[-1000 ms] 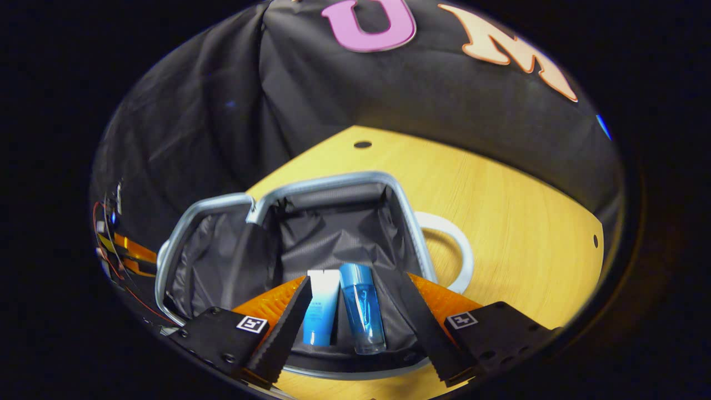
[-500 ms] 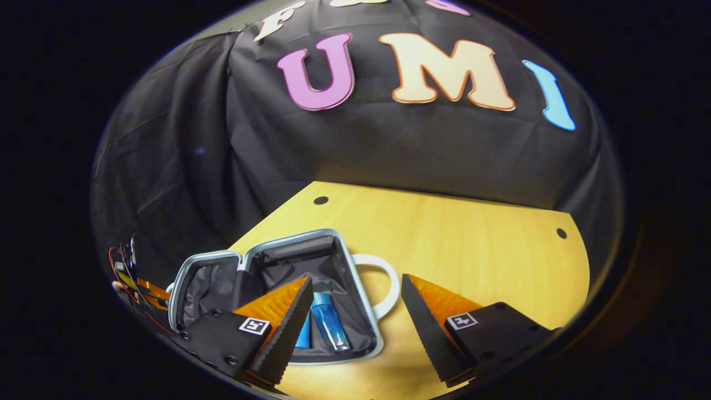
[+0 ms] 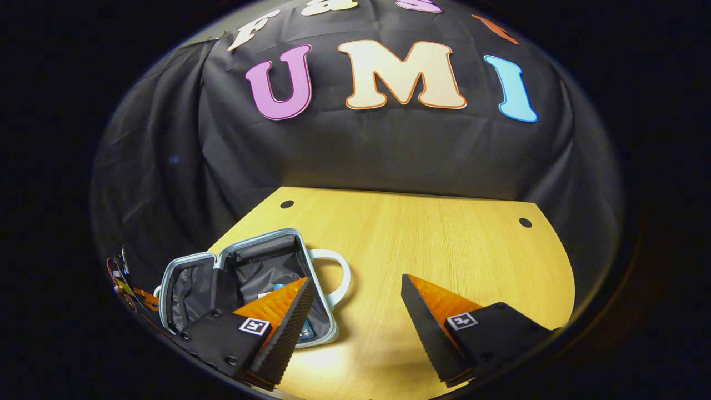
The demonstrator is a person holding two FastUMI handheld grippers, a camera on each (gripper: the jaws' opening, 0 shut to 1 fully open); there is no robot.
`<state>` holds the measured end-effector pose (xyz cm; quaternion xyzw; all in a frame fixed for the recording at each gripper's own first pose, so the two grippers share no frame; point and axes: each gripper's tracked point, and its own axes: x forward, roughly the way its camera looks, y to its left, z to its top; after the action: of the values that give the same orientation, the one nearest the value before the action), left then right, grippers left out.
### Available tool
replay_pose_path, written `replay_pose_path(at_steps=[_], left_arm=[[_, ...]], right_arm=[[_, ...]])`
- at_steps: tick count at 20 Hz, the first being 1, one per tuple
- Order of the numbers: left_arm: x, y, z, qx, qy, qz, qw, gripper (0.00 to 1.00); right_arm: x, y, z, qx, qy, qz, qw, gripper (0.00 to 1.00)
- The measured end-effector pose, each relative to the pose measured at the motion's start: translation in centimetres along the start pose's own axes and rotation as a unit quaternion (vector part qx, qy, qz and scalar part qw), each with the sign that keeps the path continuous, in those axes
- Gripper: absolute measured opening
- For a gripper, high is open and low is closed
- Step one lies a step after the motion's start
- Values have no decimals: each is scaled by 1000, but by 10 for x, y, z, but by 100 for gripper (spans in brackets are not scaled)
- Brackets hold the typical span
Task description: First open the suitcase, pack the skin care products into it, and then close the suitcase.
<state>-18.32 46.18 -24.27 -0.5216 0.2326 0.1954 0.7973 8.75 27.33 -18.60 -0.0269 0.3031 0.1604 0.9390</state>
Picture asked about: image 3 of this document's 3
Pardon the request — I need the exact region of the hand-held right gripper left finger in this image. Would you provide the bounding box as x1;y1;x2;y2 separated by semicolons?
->
177;276;315;391

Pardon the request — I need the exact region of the black backdrop cloth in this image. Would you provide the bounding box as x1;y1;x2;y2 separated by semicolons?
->
90;0;623;312

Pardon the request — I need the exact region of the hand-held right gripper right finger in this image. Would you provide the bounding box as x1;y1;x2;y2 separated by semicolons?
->
401;273;559;388

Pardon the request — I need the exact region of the light blue suitcase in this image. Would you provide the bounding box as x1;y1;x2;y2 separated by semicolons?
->
153;228;352;349

